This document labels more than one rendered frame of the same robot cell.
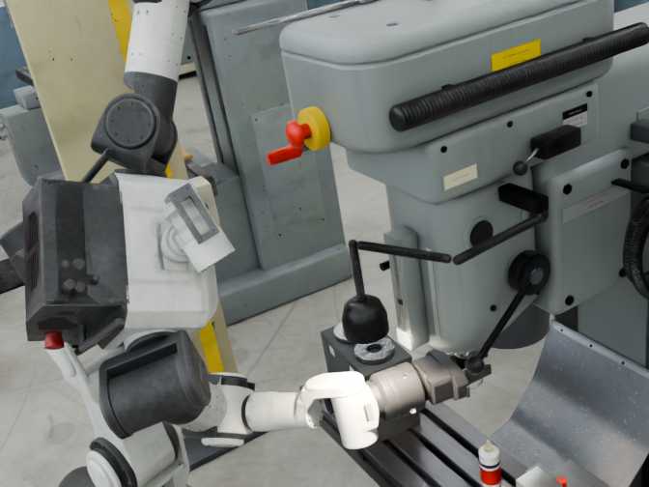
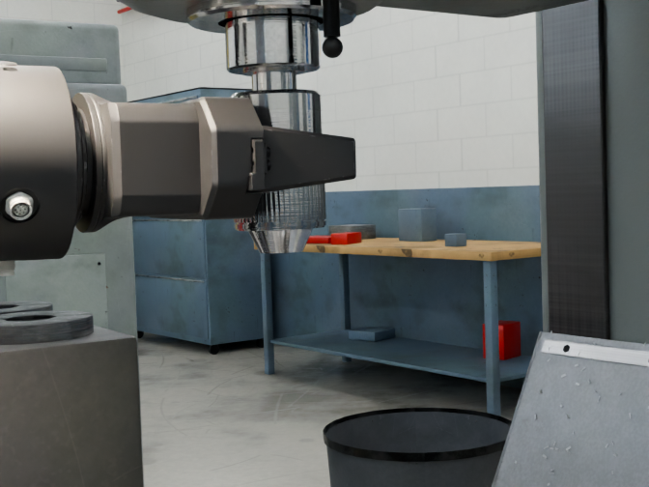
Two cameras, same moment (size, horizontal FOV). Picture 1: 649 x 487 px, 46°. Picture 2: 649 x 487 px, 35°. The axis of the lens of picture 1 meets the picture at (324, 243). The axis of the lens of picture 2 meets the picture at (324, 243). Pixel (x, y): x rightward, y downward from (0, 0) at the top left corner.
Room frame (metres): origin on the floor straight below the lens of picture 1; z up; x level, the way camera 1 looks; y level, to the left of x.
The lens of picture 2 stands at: (0.61, -0.15, 1.22)
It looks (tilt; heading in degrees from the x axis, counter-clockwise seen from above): 3 degrees down; 350
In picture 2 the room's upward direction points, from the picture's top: 2 degrees counter-clockwise
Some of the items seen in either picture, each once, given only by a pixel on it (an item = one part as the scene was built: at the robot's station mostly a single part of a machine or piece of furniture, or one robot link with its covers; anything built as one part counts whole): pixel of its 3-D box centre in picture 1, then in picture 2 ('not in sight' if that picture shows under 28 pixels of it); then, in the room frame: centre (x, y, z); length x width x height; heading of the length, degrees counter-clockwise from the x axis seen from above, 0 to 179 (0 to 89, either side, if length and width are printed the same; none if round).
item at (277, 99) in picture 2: (466, 353); (275, 102); (1.14, -0.22, 1.26); 0.05 x 0.05 x 0.01
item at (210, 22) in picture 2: not in sight; (271, 14); (1.14, -0.22, 1.31); 0.09 x 0.09 x 0.01
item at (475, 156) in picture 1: (468, 127); not in sight; (1.15, -0.26, 1.68); 0.34 x 0.24 x 0.10; 116
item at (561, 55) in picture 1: (527, 71); not in sight; (1.02, -0.32, 1.79); 0.45 x 0.04 x 0.04; 116
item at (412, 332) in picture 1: (407, 289); not in sight; (1.09, -0.12, 1.45); 0.04 x 0.04 x 0.21; 26
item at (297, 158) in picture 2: (476, 375); (299, 158); (1.11, -0.23, 1.23); 0.06 x 0.02 x 0.03; 106
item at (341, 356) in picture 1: (369, 374); (17, 440); (1.44, -0.05, 1.03); 0.22 x 0.12 x 0.20; 22
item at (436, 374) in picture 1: (423, 383); (97, 167); (1.11, -0.13, 1.23); 0.13 x 0.12 x 0.10; 16
